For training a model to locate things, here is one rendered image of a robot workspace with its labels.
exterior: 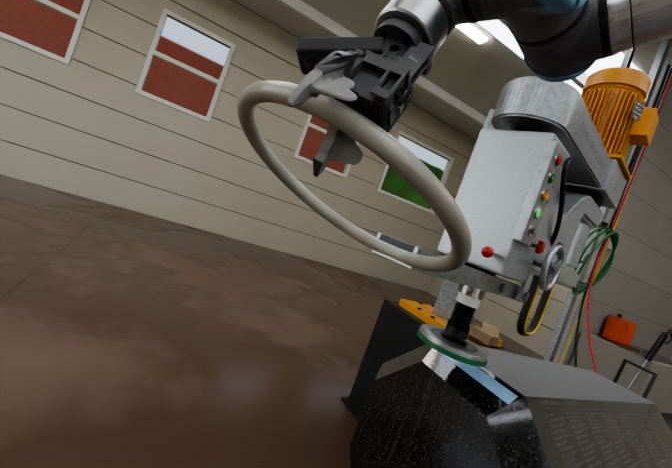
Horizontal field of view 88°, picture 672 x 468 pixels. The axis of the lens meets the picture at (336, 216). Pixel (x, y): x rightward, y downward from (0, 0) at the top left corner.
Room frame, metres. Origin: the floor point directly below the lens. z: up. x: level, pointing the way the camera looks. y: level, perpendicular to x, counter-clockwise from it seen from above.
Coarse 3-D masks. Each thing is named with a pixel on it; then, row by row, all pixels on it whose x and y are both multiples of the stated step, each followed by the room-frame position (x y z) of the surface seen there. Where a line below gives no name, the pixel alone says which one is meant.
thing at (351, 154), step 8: (328, 128) 0.48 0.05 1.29; (336, 128) 0.47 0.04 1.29; (328, 136) 0.48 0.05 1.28; (336, 136) 0.48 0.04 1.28; (344, 136) 0.48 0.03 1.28; (320, 144) 0.49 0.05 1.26; (328, 144) 0.48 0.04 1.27; (336, 144) 0.49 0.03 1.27; (344, 144) 0.48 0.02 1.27; (352, 144) 0.48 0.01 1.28; (320, 152) 0.49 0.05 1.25; (328, 152) 0.48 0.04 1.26; (336, 152) 0.49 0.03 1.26; (344, 152) 0.49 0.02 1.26; (352, 152) 0.48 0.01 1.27; (360, 152) 0.48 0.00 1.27; (320, 160) 0.49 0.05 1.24; (328, 160) 0.50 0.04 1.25; (336, 160) 0.49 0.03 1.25; (344, 160) 0.49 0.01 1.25; (352, 160) 0.48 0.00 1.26; (360, 160) 0.48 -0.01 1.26; (320, 168) 0.49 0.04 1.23
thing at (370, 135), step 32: (256, 96) 0.51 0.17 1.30; (288, 96) 0.46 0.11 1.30; (320, 96) 0.44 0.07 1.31; (256, 128) 0.69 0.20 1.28; (352, 128) 0.42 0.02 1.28; (384, 160) 0.43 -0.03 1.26; (416, 160) 0.43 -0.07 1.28; (448, 192) 0.45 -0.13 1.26; (352, 224) 0.86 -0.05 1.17; (448, 224) 0.47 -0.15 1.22; (416, 256) 0.73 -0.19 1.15; (448, 256) 0.59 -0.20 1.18
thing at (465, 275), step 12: (384, 240) 0.84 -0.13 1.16; (396, 240) 0.87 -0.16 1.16; (420, 252) 0.76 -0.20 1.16; (444, 276) 0.85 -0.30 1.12; (456, 276) 0.89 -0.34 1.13; (468, 276) 0.93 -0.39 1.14; (480, 276) 0.98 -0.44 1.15; (492, 276) 1.03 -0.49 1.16; (480, 288) 1.00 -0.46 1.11; (492, 288) 1.05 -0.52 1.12; (504, 288) 1.09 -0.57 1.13; (516, 288) 1.18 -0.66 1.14
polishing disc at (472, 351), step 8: (424, 328) 1.11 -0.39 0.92; (432, 328) 1.15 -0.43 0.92; (440, 328) 1.19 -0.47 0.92; (432, 336) 1.05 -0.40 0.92; (440, 336) 1.08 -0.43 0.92; (440, 344) 1.02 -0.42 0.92; (448, 344) 1.03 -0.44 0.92; (456, 344) 1.06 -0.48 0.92; (472, 344) 1.13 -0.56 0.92; (456, 352) 1.00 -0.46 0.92; (464, 352) 1.00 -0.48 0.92; (472, 352) 1.03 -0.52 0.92; (480, 352) 1.06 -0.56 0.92; (480, 360) 1.01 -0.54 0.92
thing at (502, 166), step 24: (480, 144) 1.10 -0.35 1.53; (504, 144) 1.04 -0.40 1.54; (528, 144) 1.00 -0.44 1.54; (480, 168) 1.08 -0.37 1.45; (504, 168) 1.03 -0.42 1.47; (528, 168) 0.98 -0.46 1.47; (480, 192) 1.06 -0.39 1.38; (504, 192) 1.01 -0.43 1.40; (552, 192) 1.05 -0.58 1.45; (480, 216) 1.04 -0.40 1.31; (504, 216) 0.99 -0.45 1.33; (480, 240) 1.02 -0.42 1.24; (504, 240) 0.97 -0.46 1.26; (480, 264) 1.00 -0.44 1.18; (504, 264) 0.96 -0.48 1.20; (528, 264) 1.06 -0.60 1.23
